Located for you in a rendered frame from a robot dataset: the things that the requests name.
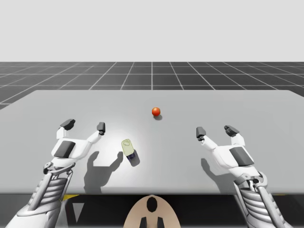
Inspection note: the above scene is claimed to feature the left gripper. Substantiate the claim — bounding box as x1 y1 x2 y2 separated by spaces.
50 119 106 167

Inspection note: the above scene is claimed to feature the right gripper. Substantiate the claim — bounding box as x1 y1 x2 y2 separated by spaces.
196 124 255 172

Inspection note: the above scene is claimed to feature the green and blue rectangular can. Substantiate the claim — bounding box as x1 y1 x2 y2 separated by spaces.
121 138 140 167

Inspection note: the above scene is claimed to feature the tan robot part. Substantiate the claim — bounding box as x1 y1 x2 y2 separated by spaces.
123 194 181 228

